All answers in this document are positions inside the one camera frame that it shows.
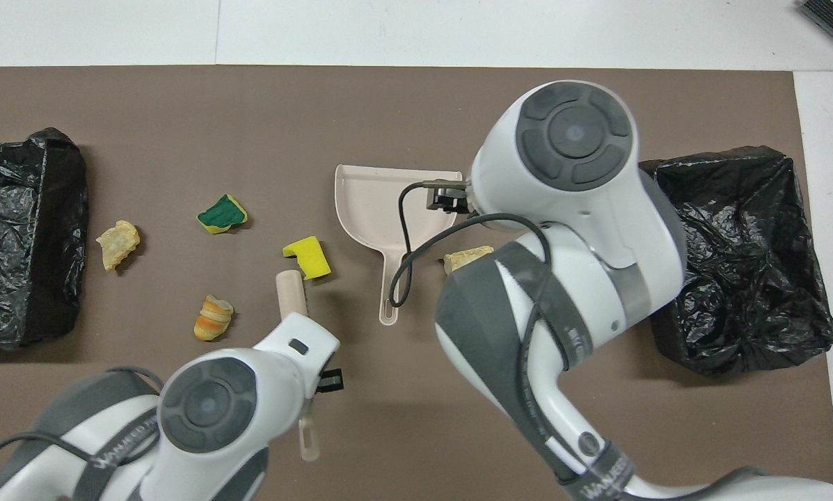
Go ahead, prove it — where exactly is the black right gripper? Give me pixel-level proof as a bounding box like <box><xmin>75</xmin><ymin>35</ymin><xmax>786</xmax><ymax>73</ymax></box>
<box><xmin>429</xmin><ymin>186</ymin><xmax>474</xmax><ymax>214</ymax></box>

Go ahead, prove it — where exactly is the pale crumbly bread chunk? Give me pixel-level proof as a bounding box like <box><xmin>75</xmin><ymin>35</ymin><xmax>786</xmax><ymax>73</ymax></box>
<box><xmin>95</xmin><ymin>220</ymin><xmax>141</xmax><ymax>272</ymax></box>
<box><xmin>443</xmin><ymin>246</ymin><xmax>495</xmax><ymax>273</ymax></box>

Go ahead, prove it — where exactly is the beige plastic dustpan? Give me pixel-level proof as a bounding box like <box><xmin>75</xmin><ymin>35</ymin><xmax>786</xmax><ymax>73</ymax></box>
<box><xmin>335</xmin><ymin>164</ymin><xmax>463</xmax><ymax>326</ymax></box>

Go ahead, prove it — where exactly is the beige hand brush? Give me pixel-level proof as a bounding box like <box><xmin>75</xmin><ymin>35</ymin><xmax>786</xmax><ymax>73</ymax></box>
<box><xmin>276</xmin><ymin>270</ymin><xmax>321</xmax><ymax>463</ymax></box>

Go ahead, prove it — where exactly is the large yellow sponge piece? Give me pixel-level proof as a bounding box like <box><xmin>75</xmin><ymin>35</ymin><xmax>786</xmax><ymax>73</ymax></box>
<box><xmin>282</xmin><ymin>236</ymin><xmax>332</xmax><ymax>281</ymax></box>

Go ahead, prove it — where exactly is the green and yellow sponge piece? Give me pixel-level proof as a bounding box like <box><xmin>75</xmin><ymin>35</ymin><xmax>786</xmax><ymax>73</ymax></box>
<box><xmin>196</xmin><ymin>193</ymin><xmax>248</xmax><ymax>235</ymax></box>

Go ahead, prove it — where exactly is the black bag lined bin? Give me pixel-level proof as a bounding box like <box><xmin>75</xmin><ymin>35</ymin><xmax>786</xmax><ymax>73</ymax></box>
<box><xmin>0</xmin><ymin>127</ymin><xmax>90</xmax><ymax>350</ymax></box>
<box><xmin>639</xmin><ymin>145</ymin><xmax>833</xmax><ymax>379</ymax></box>

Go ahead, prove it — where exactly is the brown table mat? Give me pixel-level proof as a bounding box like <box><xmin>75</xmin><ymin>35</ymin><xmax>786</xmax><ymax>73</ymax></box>
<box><xmin>0</xmin><ymin>66</ymin><xmax>833</xmax><ymax>501</ymax></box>

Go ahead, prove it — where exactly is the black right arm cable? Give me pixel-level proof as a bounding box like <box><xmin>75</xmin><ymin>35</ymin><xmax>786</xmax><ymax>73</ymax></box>
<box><xmin>387</xmin><ymin>180</ymin><xmax>577</xmax><ymax>488</ymax></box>

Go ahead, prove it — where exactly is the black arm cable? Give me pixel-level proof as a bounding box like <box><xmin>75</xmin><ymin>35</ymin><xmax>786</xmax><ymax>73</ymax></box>
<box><xmin>387</xmin><ymin>180</ymin><xmax>577</xmax><ymax>488</ymax></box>
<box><xmin>0</xmin><ymin>367</ymin><xmax>165</xmax><ymax>501</ymax></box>

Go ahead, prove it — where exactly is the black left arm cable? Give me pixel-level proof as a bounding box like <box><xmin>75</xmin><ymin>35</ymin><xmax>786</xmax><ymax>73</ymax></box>
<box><xmin>0</xmin><ymin>367</ymin><xmax>165</xmax><ymax>501</ymax></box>

